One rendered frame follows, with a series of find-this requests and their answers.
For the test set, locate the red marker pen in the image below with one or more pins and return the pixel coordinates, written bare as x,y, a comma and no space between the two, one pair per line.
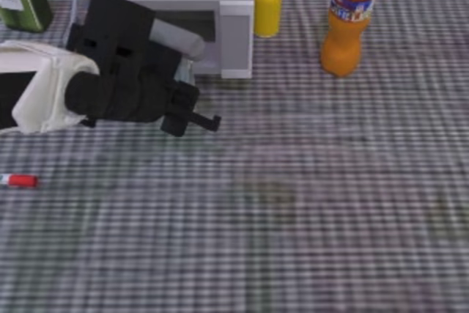
22,180

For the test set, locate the checkered tablecloth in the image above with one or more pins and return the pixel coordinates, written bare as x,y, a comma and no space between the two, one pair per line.
278,188

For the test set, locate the orange soda bottle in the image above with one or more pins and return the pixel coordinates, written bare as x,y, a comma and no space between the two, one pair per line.
348,31

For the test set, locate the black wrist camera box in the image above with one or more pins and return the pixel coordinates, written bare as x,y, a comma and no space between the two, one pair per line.
110,23

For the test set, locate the yellow squeeze bottle white cap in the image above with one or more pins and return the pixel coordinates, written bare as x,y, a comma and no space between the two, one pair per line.
267,12

